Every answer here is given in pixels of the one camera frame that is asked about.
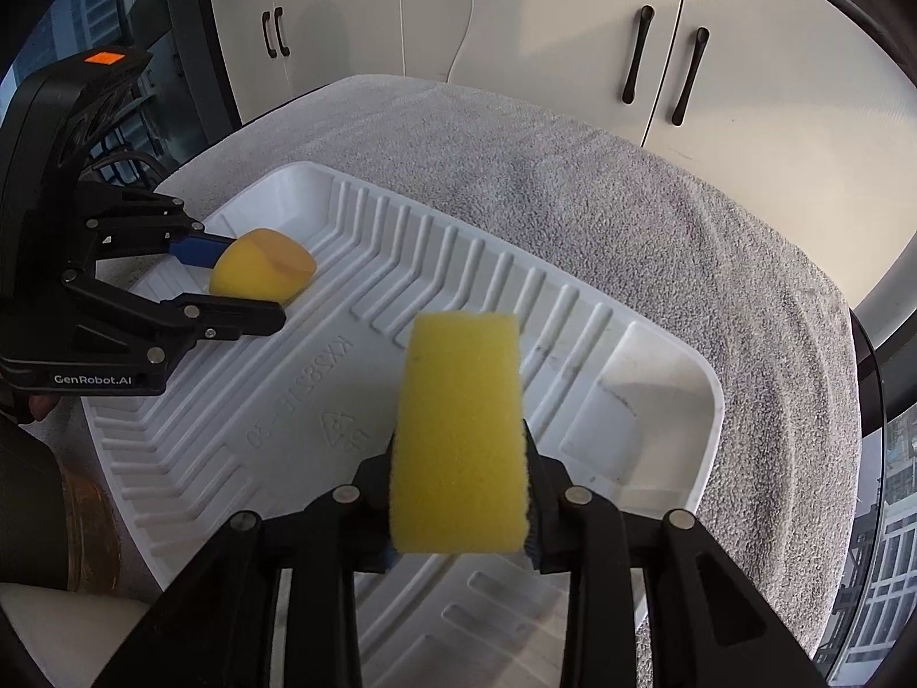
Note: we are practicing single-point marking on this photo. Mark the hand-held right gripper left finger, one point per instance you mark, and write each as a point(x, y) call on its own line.
point(369, 512)

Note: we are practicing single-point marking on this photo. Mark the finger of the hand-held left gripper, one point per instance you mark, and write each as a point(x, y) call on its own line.
point(197, 249)
point(236, 319)

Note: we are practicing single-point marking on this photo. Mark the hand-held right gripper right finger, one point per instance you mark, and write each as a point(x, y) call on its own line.
point(551, 516)

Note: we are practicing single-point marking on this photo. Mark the yellow-green round fruit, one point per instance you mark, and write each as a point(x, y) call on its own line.
point(251, 272)

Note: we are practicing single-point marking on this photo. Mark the large white plastic tray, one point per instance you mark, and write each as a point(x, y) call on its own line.
point(286, 401)

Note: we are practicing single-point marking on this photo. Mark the yellow rectangular sponge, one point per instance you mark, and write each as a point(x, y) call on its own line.
point(458, 430)

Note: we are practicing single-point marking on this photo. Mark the person's left hand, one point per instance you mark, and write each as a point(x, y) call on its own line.
point(34, 408)

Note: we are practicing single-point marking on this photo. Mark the large glass window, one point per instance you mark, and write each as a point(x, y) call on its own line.
point(892, 573)
point(193, 50)

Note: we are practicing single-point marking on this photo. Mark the grey towel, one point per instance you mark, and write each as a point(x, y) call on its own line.
point(609, 215)

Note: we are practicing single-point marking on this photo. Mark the white cabinet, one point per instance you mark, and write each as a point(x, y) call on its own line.
point(544, 7)

